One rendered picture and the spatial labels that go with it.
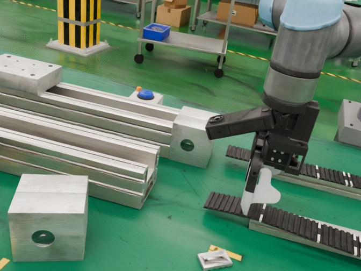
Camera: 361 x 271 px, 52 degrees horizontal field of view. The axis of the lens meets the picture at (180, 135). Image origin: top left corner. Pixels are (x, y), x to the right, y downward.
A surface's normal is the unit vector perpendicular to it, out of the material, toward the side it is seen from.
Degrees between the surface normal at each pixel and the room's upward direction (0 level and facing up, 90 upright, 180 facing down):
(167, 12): 88
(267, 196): 73
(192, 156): 90
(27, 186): 0
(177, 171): 0
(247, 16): 90
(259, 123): 92
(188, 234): 0
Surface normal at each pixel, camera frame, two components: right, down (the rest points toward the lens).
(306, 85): 0.24, 0.50
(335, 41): 0.49, 0.55
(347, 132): -0.35, 0.41
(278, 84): -0.67, 0.28
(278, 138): 0.14, -0.87
